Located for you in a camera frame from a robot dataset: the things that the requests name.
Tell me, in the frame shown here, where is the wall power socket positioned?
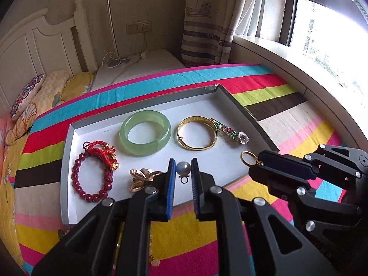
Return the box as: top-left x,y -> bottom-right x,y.
126,20 -> 152,35

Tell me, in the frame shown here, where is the striped colourful bed sheet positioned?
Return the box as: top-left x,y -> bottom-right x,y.
12,63 -> 346,276

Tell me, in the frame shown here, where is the embroidered decorative pillow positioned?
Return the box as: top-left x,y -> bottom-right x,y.
10,74 -> 46,121

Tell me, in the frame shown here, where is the silver lotus flower brooch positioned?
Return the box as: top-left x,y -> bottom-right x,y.
210,118 -> 250,145

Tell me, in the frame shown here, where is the yellow floral pillow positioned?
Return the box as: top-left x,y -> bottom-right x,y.
5,70 -> 70,145

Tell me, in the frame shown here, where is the white bedside table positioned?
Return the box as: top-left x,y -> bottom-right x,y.
91,49 -> 185,92

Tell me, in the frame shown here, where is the striped curtain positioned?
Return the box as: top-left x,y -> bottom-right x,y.
181,0 -> 263,67

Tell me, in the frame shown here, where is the red bead bracelet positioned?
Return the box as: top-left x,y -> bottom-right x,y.
70,152 -> 114,203

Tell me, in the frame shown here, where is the gold filigree bangle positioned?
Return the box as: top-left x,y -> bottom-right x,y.
176,115 -> 218,151

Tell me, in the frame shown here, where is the multicolour jade bead necklace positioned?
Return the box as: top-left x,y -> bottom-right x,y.
148,233 -> 162,268

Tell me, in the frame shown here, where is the slim white desk lamp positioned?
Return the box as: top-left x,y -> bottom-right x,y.
103,0 -> 130,69

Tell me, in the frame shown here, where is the grey cardboard tray box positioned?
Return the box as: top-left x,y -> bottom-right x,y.
60,85 -> 277,225

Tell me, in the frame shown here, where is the yellow floral bed cover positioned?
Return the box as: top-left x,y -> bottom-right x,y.
0,71 -> 95,268

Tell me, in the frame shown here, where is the green jade bangle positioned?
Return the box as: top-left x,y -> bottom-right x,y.
119,110 -> 172,156

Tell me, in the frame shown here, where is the red cord knot bracelet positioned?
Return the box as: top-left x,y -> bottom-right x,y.
82,140 -> 121,171

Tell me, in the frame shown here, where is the gold emerald ring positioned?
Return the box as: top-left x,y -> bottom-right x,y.
240,150 -> 264,168

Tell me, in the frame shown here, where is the white wooden headboard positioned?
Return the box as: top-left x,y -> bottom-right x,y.
1,0 -> 98,115

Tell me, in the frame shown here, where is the white window sill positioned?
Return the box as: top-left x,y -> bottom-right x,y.
230,35 -> 367,151

